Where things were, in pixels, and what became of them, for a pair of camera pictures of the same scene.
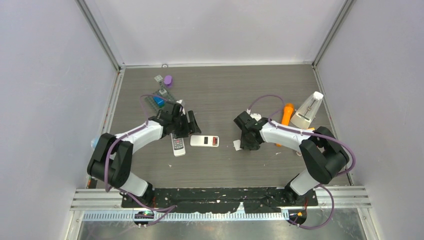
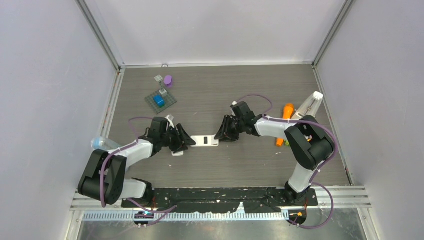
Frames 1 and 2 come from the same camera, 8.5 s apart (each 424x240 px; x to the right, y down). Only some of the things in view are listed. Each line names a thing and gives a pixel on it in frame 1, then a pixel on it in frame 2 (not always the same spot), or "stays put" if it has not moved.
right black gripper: (244, 145) -> (224, 134)
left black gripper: (192, 128) -> (182, 140)
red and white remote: (204, 140) stays put
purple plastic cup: (168, 81) stays put
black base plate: (252, 200) stays put
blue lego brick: (160, 101) stays put
